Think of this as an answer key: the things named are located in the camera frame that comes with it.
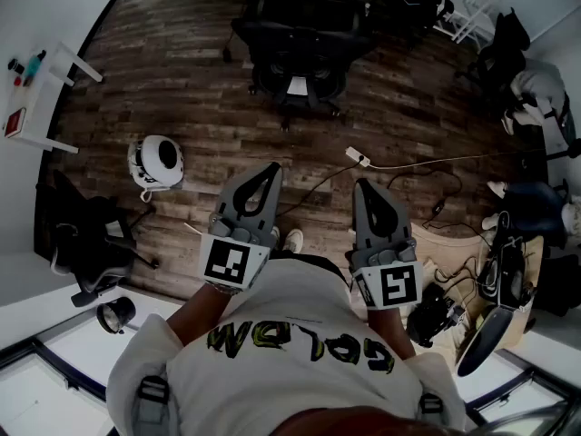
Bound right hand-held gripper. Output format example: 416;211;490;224
347;178;425;311

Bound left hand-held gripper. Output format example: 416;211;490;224
198;161;283;296

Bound person's left forearm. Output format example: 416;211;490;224
166;282;242;349

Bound person's right forearm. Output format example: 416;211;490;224
365;305;418;362

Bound person's right white shoe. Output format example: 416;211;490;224
281;228;304;253

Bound white power strip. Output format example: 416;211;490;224
345;146;371;169

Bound wooden board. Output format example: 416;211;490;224
410;224;546;372

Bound person's black trousers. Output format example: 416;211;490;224
271;248;350;286

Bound black and white appliance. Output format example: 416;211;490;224
475;210;537;312

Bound black frying pan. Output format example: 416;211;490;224
456;304;517;379

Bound black round lamp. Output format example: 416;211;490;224
95;296;137;335

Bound person's white printed shirt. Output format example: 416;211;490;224
106;254;468;436

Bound black cloth bundle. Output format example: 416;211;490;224
531;253;581;318

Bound white metal rack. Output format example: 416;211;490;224
433;0;501;45

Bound small white side table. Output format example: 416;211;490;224
0;41;104;154

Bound red box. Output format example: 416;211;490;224
3;109;25;138

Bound teal bottle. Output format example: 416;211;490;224
22;50;48;86

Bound thin black cable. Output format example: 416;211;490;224
276;160;362;220

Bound white cable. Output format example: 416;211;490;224
367;148;548;172

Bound grey harness strap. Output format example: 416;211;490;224
135;374;172;436
419;392;446;426

